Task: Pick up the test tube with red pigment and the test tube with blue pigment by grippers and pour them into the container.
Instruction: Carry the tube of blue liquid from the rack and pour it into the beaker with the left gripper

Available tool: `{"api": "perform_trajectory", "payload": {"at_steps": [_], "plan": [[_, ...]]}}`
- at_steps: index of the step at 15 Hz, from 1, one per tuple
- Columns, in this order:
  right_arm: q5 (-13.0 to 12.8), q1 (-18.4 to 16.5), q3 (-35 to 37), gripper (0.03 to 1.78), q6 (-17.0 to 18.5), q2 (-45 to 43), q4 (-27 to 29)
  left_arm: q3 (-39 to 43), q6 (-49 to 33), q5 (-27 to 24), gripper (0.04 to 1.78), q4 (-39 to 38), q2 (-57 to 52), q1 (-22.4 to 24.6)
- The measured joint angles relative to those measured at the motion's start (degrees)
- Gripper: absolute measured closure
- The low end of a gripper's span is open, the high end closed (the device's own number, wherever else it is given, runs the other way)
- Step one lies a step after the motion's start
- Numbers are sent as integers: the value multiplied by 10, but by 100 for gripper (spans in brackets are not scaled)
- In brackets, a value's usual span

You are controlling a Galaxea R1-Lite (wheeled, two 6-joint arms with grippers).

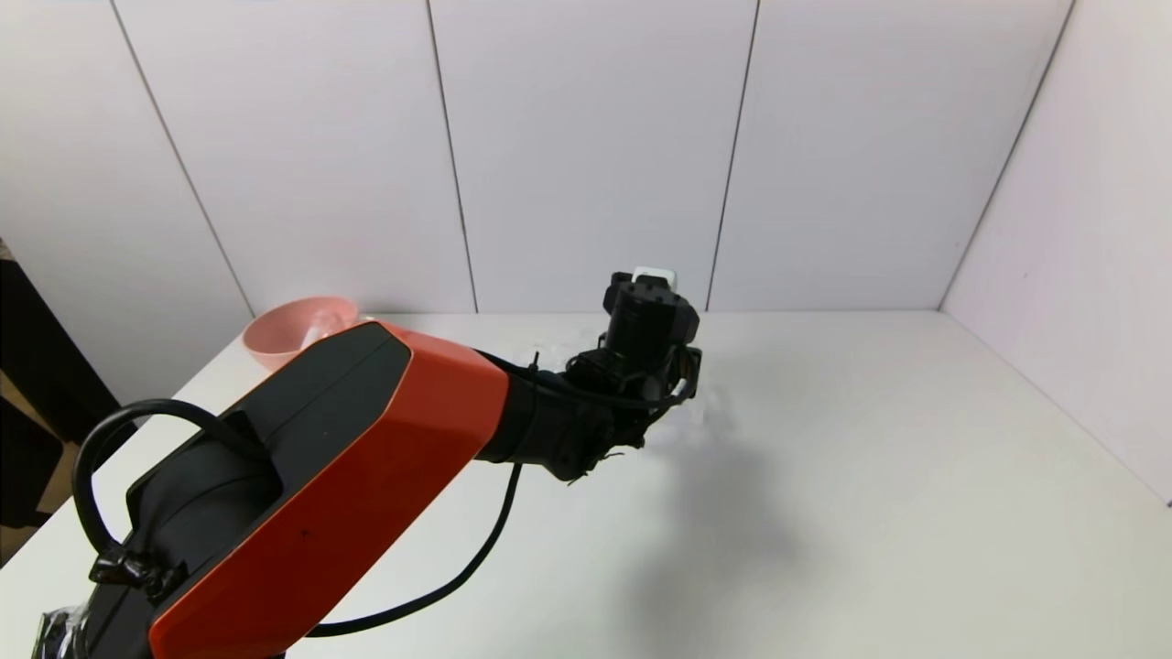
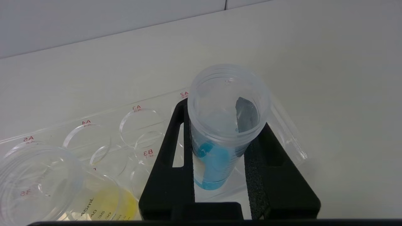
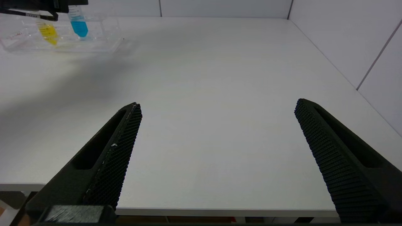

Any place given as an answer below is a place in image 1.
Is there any clear acrylic test tube rack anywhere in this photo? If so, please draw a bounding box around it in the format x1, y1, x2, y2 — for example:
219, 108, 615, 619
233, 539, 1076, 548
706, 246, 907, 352
511, 335, 711, 429

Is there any pink plastic bowl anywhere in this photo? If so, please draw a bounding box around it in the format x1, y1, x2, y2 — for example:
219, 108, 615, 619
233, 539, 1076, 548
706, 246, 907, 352
243, 296, 363, 372

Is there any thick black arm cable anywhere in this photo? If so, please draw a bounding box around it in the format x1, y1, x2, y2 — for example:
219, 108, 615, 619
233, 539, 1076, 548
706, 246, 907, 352
307, 462, 525, 639

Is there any thick black looped cable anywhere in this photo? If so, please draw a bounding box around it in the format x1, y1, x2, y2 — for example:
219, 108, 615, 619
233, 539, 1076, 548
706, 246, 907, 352
71, 398, 271, 587

